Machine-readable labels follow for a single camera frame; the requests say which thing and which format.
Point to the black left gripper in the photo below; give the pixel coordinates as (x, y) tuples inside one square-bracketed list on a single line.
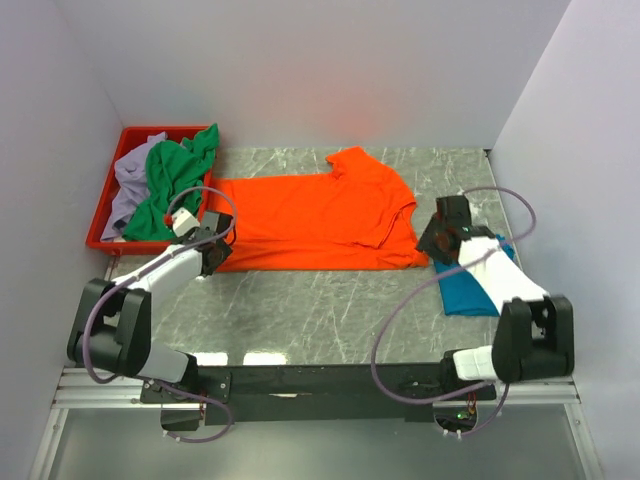
[(220, 221)]

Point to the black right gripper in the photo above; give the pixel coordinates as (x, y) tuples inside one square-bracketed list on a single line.
[(451, 209)]

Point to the orange t shirt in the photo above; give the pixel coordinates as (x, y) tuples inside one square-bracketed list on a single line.
[(358, 216)]

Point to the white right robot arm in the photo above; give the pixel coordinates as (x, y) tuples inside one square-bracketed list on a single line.
[(534, 338)]

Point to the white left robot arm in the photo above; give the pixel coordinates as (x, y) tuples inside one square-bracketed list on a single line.
[(112, 325)]

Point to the green t shirt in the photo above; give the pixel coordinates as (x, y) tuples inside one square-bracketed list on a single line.
[(174, 172)]

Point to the folded teal t shirt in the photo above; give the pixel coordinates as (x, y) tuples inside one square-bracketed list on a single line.
[(462, 295)]

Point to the lavender t shirt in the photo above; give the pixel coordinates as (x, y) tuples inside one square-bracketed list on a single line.
[(131, 177)]

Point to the red plastic bin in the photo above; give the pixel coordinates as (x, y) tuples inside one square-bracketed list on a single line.
[(130, 138)]

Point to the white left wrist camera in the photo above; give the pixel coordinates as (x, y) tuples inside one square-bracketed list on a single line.
[(181, 222)]

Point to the black table edge rail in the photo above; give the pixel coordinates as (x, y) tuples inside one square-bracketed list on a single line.
[(243, 390)]

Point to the aluminium frame rail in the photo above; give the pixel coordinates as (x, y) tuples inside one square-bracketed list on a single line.
[(76, 390)]

